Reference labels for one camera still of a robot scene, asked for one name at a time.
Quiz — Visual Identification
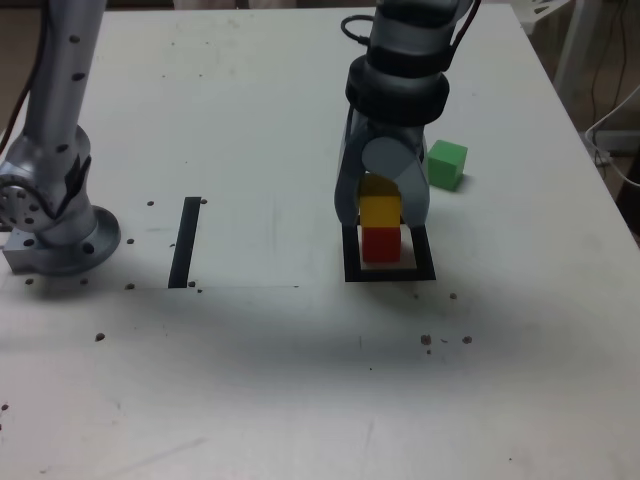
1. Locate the white cable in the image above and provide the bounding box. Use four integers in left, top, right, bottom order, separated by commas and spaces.
583, 83, 640, 189

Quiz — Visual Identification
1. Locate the black tape strip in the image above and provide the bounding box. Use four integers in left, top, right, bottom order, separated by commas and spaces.
167, 196, 201, 290

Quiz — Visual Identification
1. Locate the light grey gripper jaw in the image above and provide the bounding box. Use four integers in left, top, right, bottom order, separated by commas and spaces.
361, 135, 433, 231

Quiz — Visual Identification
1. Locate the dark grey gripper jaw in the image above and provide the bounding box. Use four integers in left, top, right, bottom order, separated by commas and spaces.
333, 107, 372, 229

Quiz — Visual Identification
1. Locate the grey power strip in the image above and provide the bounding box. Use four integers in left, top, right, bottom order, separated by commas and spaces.
592, 128, 640, 156

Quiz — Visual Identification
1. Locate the green cube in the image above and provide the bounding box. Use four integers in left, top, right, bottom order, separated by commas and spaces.
426, 139, 469, 192

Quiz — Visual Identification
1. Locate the red cube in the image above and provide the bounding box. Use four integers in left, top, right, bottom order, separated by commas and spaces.
360, 225, 402, 265

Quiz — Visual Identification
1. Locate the yellow cube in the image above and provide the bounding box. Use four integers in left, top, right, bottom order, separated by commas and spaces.
357, 174, 402, 229

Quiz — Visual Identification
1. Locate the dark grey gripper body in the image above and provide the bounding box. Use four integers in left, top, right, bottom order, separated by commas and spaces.
366, 118, 428, 152

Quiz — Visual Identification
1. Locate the white chair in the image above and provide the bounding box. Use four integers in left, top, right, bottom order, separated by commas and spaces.
517, 0, 574, 34

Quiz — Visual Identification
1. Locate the black tape square outline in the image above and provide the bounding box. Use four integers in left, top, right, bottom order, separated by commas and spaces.
340, 213, 437, 284

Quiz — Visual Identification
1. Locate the white frame leg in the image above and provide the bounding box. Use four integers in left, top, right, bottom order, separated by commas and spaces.
552, 0, 601, 86

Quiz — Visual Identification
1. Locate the thin black cable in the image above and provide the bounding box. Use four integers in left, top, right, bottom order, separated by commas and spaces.
589, 0, 630, 119

